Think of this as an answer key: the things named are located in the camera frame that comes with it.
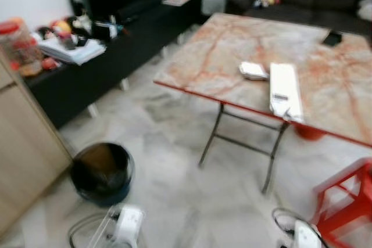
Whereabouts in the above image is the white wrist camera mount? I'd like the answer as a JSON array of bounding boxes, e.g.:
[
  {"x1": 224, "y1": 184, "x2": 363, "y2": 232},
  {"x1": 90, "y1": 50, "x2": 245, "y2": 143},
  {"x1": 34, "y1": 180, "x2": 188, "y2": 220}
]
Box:
[
  {"x1": 110, "y1": 204, "x2": 145, "y2": 248},
  {"x1": 289, "y1": 219, "x2": 321, "y2": 248}
]

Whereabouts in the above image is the stack of white papers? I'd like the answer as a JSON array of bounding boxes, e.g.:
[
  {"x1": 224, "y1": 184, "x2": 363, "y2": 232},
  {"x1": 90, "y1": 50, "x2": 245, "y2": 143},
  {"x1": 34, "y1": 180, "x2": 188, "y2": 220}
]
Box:
[{"x1": 37, "y1": 35, "x2": 108, "y2": 65}]

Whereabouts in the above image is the light wooden cabinet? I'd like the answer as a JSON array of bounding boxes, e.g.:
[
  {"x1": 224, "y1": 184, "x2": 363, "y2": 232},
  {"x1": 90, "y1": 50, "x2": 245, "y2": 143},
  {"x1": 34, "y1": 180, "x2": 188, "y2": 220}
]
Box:
[{"x1": 0, "y1": 51, "x2": 74, "y2": 238}]

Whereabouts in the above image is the black and white plush toy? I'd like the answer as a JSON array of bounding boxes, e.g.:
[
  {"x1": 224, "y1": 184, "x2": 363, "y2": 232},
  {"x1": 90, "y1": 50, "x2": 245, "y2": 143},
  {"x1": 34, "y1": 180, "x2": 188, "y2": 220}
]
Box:
[{"x1": 68, "y1": 0, "x2": 94, "y2": 37}]

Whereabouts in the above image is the red plastic stool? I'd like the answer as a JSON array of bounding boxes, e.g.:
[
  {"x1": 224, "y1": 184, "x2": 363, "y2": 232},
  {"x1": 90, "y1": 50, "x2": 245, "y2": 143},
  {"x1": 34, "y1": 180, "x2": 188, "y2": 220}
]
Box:
[{"x1": 312, "y1": 158, "x2": 372, "y2": 248}]

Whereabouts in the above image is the black round rubbish bin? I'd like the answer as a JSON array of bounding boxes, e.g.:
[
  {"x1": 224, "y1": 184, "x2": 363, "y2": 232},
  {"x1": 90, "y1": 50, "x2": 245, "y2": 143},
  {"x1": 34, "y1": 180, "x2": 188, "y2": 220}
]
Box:
[{"x1": 70, "y1": 142, "x2": 135, "y2": 207}]

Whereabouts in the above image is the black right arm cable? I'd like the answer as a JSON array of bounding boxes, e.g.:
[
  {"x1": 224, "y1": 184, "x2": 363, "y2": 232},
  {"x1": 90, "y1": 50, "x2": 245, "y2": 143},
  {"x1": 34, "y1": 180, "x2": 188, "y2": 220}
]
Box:
[{"x1": 271, "y1": 207, "x2": 304, "y2": 238}]

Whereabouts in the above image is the white cushion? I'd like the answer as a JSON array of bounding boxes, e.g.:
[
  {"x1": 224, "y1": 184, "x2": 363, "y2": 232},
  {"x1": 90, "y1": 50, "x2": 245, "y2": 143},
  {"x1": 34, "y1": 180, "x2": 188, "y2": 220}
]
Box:
[{"x1": 357, "y1": 0, "x2": 372, "y2": 23}]

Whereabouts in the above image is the long white paper package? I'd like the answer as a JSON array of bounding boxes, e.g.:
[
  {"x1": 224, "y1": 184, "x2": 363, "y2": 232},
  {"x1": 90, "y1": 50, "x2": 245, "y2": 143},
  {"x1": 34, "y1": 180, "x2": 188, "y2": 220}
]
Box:
[{"x1": 269, "y1": 63, "x2": 305, "y2": 124}]

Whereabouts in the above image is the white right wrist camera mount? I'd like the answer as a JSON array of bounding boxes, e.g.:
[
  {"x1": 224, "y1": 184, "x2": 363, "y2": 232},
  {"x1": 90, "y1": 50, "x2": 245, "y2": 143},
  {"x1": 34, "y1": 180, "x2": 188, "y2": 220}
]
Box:
[{"x1": 289, "y1": 219, "x2": 321, "y2": 248}]

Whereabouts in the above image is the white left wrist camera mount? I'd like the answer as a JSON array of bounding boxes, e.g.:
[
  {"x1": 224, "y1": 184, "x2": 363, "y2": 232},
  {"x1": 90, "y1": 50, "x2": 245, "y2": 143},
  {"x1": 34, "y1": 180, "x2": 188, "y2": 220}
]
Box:
[{"x1": 110, "y1": 204, "x2": 145, "y2": 248}]

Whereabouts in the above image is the long black low cabinet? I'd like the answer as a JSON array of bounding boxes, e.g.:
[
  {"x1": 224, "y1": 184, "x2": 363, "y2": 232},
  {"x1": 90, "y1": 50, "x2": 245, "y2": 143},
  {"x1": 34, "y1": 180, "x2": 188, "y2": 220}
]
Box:
[{"x1": 26, "y1": 0, "x2": 203, "y2": 130}]

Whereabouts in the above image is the marble top folding table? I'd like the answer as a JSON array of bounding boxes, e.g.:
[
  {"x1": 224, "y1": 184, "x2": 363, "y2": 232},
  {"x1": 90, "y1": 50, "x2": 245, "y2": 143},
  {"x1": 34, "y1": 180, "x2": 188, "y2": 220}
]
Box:
[{"x1": 153, "y1": 13, "x2": 372, "y2": 195}]

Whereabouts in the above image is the clear jar with red lid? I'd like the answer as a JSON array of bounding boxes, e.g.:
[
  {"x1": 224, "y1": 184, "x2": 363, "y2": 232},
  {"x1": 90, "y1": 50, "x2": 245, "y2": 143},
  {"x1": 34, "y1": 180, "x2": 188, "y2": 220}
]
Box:
[{"x1": 0, "y1": 19, "x2": 45, "y2": 78}]

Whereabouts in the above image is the small black flat object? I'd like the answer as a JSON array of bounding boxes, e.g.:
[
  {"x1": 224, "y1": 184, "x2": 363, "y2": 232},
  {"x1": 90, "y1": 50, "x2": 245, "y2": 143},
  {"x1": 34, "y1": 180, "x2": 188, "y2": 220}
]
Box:
[{"x1": 322, "y1": 30, "x2": 344, "y2": 47}]

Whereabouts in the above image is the red round object under table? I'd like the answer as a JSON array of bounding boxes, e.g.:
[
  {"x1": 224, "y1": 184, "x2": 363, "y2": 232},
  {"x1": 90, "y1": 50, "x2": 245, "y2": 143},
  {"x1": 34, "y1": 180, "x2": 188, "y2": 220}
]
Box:
[{"x1": 294, "y1": 123, "x2": 326, "y2": 142}]

